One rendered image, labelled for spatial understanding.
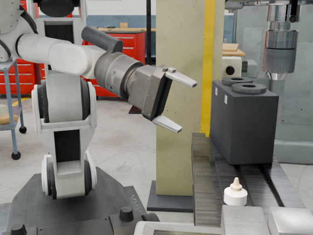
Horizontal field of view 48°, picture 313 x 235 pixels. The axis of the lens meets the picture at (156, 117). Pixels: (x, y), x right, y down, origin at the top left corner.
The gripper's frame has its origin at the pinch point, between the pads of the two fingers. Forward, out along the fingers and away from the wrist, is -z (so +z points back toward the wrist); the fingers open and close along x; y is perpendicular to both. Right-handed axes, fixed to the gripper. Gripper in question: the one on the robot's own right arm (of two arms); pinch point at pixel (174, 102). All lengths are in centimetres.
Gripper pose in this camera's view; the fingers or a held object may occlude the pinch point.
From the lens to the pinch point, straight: 72.8
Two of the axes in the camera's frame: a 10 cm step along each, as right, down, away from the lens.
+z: -8.1, -4.4, 3.8
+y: 5.3, -2.8, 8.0
